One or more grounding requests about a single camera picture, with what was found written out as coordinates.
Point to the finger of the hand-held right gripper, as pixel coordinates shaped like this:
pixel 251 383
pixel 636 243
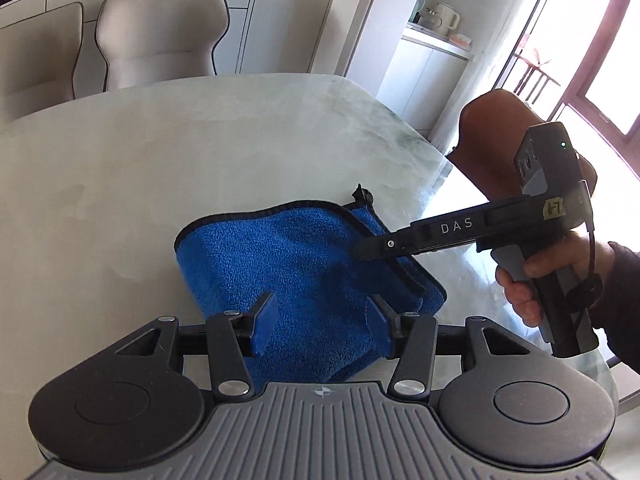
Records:
pixel 425 232

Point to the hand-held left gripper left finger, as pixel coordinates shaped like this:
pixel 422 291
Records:
pixel 262 327

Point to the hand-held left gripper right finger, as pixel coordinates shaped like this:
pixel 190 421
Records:
pixel 379 327

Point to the blue towel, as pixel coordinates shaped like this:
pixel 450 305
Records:
pixel 300 260

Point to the person's right forearm dark sleeve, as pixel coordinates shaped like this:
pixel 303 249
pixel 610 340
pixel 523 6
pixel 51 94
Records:
pixel 625 310

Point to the person's right hand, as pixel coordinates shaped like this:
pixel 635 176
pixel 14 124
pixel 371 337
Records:
pixel 520 295

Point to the brown leather chair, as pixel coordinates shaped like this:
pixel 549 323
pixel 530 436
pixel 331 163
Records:
pixel 490 135

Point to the wooden balcony furniture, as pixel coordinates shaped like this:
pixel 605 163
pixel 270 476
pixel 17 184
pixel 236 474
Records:
pixel 537 72

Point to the white low cabinet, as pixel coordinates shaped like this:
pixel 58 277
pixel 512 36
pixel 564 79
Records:
pixel 425 80

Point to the white jug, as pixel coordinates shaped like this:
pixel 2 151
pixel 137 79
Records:
pixel 442 17

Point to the pale green vase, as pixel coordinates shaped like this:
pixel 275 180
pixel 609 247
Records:
pixel 416 10

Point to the beige upholstered chair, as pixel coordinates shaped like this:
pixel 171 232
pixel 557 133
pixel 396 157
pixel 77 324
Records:
pixel 35 60
pixel 155 35

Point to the brown window frame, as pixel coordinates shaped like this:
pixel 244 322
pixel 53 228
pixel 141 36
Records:
pixel 575 90

